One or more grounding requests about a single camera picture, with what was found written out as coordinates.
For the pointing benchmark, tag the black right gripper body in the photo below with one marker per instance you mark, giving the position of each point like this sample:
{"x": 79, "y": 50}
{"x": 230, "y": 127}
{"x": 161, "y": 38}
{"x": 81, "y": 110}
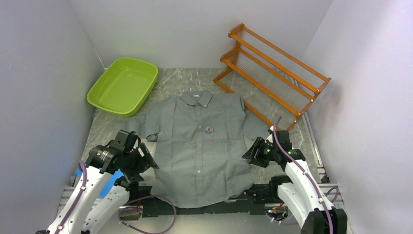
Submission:
{"x": 269, "y": 150}

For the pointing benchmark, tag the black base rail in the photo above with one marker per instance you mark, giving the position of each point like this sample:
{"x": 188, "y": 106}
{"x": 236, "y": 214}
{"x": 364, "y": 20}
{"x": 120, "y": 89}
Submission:
{"x": 206, "y": 206}

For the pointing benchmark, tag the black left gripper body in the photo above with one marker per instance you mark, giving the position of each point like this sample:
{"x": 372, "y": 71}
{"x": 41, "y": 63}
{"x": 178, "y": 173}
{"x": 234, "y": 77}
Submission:
{"x": 133, "y": 164}

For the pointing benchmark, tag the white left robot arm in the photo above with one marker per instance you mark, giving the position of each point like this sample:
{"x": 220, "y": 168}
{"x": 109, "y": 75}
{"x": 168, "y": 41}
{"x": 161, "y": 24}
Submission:
{"x": 86, "y": 212}

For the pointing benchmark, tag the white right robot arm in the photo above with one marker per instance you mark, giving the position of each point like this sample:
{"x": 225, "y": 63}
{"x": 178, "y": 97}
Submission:
{"x": 296, "y": 192}

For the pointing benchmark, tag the orange wooden rack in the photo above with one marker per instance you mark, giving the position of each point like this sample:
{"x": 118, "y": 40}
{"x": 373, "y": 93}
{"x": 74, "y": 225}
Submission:
{"x": 280, "y": 76}

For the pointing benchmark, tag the green plastic tub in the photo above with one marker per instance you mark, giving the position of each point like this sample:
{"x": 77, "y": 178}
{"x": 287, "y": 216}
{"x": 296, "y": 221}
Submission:
{"x": 123, "y": 87}

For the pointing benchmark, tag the grey button-up shirt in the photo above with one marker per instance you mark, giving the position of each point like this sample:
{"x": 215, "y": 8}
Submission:
{"x": 197, "y": 169}

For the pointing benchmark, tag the blue flat pad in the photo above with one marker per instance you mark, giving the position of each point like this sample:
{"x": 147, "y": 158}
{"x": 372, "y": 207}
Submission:
{"x": 110, "y": 179}

